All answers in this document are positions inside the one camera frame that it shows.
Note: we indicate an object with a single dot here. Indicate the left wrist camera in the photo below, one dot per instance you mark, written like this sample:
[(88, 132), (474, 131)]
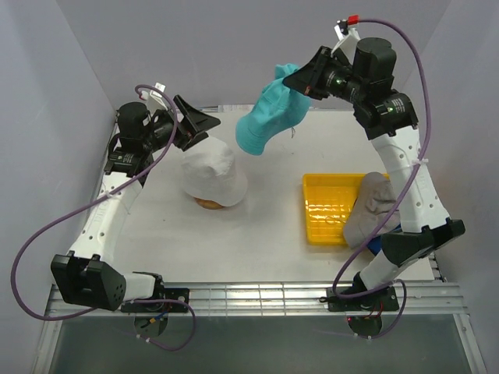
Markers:
[(154, 101)]

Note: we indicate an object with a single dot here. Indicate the aluminium front rail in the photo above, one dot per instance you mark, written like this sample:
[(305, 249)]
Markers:
[(295, 299)]

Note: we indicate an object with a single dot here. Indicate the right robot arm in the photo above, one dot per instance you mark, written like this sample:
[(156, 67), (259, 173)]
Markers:
[(391, 125)]

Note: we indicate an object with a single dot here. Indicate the white bucket hat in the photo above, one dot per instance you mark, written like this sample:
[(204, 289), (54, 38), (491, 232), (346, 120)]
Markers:
[(210, 172)]

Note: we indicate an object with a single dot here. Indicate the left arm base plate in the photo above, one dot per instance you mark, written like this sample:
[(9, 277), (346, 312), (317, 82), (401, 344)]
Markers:
[(174, 295)]

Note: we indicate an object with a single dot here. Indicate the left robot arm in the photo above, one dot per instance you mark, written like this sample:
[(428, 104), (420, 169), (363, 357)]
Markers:
[(85, 275)]

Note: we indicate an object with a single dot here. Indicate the paper label strip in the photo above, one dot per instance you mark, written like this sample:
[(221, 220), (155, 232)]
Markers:
[(227, 108)]

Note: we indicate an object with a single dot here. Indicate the teal bucket hat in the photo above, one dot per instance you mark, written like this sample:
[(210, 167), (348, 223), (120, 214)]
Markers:
[(277, 109)]

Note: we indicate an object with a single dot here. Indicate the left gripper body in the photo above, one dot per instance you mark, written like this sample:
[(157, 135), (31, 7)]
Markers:
[(160, 135)]

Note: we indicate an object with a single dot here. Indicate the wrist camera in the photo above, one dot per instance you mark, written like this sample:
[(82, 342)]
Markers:
[(154, 101), (347, 34)]

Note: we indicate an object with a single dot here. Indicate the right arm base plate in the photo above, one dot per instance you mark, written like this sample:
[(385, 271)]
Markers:
[(385, 300)]

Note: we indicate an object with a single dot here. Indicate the yellow plastic tray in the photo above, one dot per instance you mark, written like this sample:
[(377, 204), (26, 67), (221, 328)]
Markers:
[(329, 199)]

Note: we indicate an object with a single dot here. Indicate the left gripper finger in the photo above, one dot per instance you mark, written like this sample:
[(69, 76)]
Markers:
[(189, 143), (194, 121)]

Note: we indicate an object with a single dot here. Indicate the blue hat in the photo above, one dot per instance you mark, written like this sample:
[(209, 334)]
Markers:
[(374, 245)]

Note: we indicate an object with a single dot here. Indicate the grey bucket hat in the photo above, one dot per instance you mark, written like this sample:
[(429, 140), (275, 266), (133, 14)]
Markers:
[(375, 199)]

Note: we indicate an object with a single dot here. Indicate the wooden hat stand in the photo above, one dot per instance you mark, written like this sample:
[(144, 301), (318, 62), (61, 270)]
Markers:
[(208, 204)]

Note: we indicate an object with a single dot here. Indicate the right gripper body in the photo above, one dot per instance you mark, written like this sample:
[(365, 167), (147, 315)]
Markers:
[(335, 80)]

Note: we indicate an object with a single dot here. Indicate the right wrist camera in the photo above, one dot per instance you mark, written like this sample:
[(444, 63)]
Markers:
[(347, 34)]

